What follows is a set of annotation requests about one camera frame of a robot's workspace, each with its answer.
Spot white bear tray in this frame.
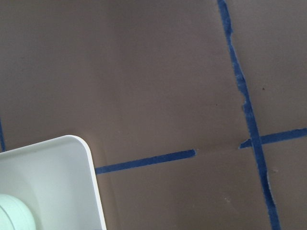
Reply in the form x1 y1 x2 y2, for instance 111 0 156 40
0 135 106 230

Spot green bowl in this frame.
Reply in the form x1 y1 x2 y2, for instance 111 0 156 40
0 194 36 230

